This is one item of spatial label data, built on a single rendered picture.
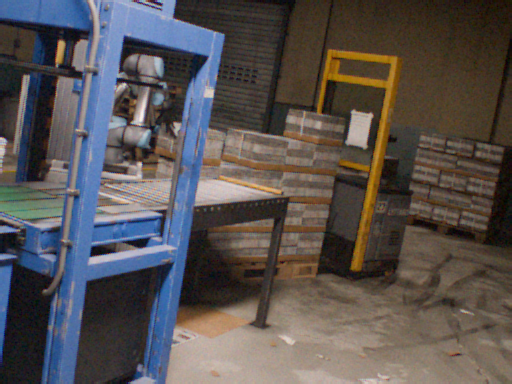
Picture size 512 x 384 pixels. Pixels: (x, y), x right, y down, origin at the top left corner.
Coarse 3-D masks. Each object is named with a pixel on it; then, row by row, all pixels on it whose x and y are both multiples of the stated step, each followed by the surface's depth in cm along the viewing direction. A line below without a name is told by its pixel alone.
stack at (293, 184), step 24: (168, 168) 468; (216, 168) 464; (240, 168) 479; (288, 192) 516; (288, 216) 523; (192, 240) 465; (216, 240) 479; (240, 240) 495; (264, 240) 511; (288, 240) 528; (216, 264) 485; (240, 264) 501; (264, 264) 517; (288, 264) 534
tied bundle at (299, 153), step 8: (272, 136) 532; (296, 144) 511; (304, 144) 517; (312, 144) 524; (288, 152) 508; (296, 152) 513; (304, 152) 519; (312, 152) 525; (288, 160) 509; (296, 160) 515; (304, 160) 520; (312, 160) 526
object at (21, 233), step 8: (0, 224) 217; (8, 224) 220; (0, 232) 207; (8, 232) 210; (16, 232) 219; (24, 232) 222; (0, 240) 215; (8, 240) 217; (16, 240) 217; (24, 240) 218; (0, 248) 216; (0, 256) 212; (8, 256) 214; (16, 256) 215
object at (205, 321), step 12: (180, 312) 410; (192, 312) 415; (204, 312) 419; (216, 312) 423; (180, 324) 390; (192, 324) 393; (204, 324) 397; (216, 324) 401; (228, 324) 405; (240, 324) 409; (204, 336) 378
